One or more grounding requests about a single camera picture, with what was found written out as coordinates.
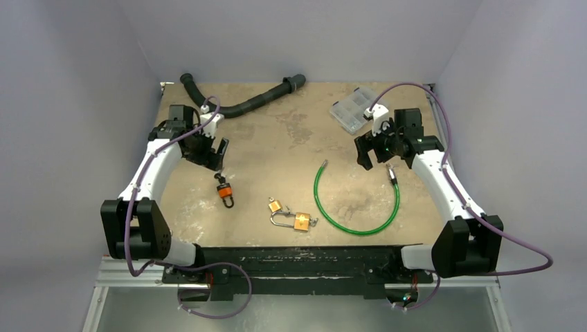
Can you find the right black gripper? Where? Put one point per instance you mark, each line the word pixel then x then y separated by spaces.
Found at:
pixel 373 143

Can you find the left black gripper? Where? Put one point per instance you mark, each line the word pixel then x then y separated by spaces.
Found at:
pixel 214 161

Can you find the orange black padlock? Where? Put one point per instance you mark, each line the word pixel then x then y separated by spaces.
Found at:
pixel 225 193

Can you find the large brass padlock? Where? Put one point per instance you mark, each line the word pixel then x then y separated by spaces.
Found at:
pixel 301 220

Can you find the black head key bunch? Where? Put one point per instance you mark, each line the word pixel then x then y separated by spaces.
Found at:
pixel 220 177

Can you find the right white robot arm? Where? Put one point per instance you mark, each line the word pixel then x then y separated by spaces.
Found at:
pixel 466 244

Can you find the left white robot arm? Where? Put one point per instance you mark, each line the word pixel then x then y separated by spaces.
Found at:
pixel 134 225

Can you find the clear plastic organizer box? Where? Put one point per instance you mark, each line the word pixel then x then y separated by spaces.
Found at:
pixel 349 111

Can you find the small brass padlock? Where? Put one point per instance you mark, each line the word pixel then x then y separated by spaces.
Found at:
pixel 275 206

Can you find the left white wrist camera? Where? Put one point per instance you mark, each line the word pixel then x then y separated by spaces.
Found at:
pixel 211 122

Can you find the green cable lock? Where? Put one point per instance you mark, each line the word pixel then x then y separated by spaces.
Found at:
pixel 356 204

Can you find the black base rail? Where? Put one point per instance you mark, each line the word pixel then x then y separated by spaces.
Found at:
pixel 299 270

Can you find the aluminium frame rail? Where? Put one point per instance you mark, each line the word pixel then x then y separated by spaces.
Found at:
pixel 115 273

